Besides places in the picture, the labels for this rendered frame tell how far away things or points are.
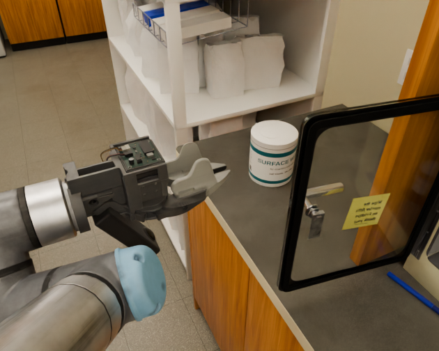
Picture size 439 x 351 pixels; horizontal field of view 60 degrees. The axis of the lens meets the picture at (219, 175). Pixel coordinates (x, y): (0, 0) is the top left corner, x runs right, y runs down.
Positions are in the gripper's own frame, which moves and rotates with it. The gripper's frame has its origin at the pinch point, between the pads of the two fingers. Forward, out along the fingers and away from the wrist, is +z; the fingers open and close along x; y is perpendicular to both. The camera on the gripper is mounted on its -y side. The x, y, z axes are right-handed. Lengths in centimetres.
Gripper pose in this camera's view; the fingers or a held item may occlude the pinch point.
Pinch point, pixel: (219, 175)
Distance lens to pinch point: 55.0
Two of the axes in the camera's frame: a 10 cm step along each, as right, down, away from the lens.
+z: 9.0, -2.7, 3.4
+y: 0.0, -7.9, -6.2
